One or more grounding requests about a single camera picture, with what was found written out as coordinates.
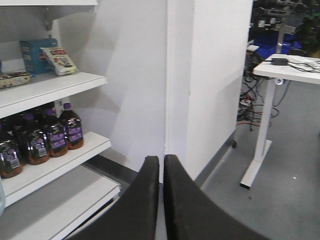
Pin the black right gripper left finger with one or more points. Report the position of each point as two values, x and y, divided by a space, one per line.
134 215

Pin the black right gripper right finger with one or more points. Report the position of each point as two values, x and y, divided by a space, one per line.
191 215

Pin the white store shelving unit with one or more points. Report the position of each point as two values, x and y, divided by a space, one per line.
55 192

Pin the dark purple-cap sauce bottle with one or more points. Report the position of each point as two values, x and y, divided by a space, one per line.
73 127

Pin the white snack bag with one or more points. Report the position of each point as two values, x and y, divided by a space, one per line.
59 60

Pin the black power brick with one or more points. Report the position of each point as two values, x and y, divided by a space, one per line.
278 61

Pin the blue cracker box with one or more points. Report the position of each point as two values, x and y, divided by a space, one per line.
34 60

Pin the white standing desk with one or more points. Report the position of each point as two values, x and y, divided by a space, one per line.
299 69

